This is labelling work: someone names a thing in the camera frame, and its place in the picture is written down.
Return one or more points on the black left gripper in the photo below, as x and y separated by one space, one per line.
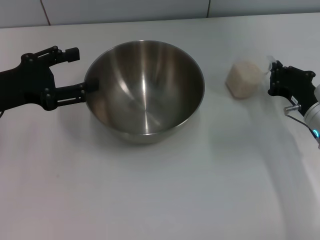
25 82

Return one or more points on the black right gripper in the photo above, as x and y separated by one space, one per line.
297 90

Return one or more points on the clear plastic measuring cup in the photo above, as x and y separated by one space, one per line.
250 75

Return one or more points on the white rice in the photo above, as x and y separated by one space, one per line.
242 80

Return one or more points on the stainless steel mixing bowl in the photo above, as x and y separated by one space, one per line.
150 95

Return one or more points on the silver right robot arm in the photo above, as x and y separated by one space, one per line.
312 115

